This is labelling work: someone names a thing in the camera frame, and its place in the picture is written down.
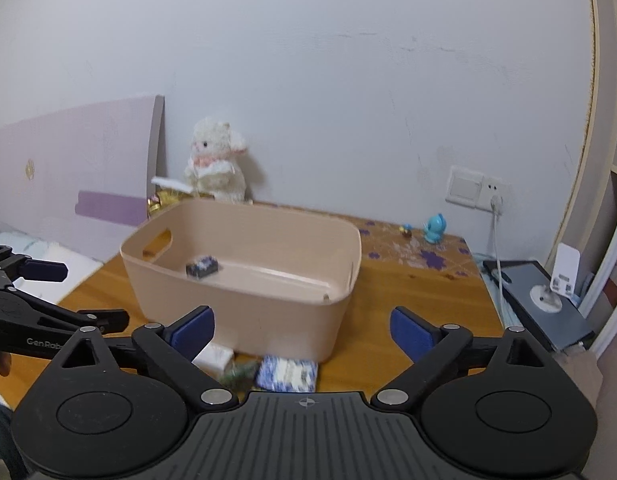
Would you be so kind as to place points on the white wall socket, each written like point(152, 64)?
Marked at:
point(495, 192)

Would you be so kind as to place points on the pale bed sheet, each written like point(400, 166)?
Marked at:
point(81, 259)

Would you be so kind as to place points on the green wrapped item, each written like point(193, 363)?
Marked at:
point(241, 377)

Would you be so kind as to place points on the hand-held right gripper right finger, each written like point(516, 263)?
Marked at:
point(411, 334)

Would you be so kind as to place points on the dark tablet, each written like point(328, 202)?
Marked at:
point(548, 322)

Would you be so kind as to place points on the blue toy figurine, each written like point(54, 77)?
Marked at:
point(433, 230)

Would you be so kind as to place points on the wooden wardrobe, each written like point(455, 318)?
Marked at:
point(613, 110)

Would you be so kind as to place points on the blue and white packet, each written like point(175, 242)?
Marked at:
point(287, 375)

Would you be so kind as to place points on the person's leg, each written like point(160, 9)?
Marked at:
point(3, 440)

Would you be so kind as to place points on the small colourful figurine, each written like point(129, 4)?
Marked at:
point(406, 231)

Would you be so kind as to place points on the white plush toy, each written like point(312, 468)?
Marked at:
point(216, 160)

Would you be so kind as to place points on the white phone stand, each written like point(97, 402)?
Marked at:
point(565, 265)

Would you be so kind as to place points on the small dark blue packet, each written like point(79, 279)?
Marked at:
point(202, 267)

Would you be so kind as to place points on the white wall switch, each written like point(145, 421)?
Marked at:
point(464, 186)

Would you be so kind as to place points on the gold foil items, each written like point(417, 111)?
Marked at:
point(161, 202)

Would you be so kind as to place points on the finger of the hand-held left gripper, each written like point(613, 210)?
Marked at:
point(113, 321)
point(46, 271)

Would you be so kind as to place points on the pink bed headboard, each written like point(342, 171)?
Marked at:
point(63, 160)

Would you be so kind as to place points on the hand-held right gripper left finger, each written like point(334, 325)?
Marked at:
point(194, 331)

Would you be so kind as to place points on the white paper sheet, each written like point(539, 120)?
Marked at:
point(171, 185)

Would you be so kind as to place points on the beige plastic basket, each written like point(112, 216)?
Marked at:
point(288, 310)

